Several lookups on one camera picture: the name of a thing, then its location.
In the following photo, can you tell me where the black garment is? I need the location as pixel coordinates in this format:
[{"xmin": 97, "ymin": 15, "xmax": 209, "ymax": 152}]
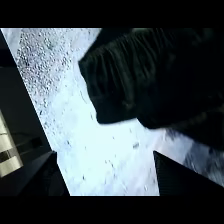
[{"xmin": 78, "ymin": 27, "xmax": 224, "ymax": 151}]

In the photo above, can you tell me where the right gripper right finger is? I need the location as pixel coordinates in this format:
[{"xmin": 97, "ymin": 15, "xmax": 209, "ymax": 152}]
[{"xmin": 152, "ymin": 150, "xmax": 224, "ymax": 197}]

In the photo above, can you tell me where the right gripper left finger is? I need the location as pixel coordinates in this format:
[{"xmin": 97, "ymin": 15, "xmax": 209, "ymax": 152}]
[{"xmin": 6, "ymin": 150, "xmax": 71, "ymax": 197}]

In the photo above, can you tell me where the silver frame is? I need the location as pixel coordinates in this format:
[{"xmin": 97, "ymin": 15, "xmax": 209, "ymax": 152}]
[{"xmin": 0, "ymin": 109, "xmax": 24, "ymax": 178}]

